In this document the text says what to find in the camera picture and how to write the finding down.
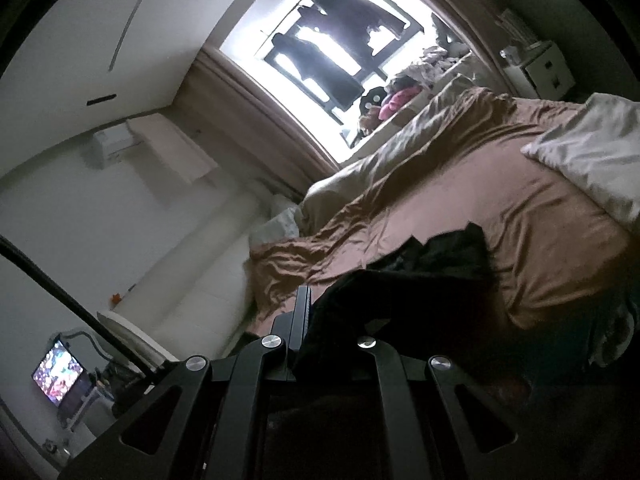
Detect black garment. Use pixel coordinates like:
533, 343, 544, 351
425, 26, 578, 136
297, 223, 512, 382

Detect pile of clothes on sill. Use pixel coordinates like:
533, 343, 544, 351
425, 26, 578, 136
394, 13, 471, 89

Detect white padded headboard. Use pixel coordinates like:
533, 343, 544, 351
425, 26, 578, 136
98, 185, 297, 366

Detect lit screen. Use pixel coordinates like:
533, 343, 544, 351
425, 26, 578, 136
32, 338, 85, 406

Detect brown duvet cover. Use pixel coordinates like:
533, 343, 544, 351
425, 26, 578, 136
248, 87, 639, 335

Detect light grey pillow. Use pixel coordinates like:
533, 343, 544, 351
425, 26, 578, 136
248, 206, 300, 250

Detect white hanging cloth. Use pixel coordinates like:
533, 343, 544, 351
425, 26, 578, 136
126, 113, 218, 184

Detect left brown curtain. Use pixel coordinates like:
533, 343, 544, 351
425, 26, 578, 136
171, 46, 338, 200

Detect brown curtain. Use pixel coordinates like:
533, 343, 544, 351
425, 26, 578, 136
421, 0, 515, 93
171, 46, 338, 200

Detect white air conditioner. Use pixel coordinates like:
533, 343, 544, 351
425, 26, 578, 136
92, 122, 142, 169

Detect beige grey quilt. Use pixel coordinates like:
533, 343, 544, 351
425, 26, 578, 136
296, 75, 475, 236

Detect pink cloth on sill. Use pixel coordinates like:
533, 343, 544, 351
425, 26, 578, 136
378, 86, 423, 122

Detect black round plush toy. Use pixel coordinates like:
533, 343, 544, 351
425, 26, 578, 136
359, 87, 387, 115

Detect white bedside cabinet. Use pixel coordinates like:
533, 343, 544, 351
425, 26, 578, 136
500, 40, 575, 101

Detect dark hanging trousers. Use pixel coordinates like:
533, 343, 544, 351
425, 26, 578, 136
272, 32, 363, 112

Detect dark hanging shirts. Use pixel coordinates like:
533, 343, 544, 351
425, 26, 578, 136
297, 0, 405, 58

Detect right brown curtain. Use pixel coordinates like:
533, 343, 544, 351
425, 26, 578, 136
421, 0, 515, 93

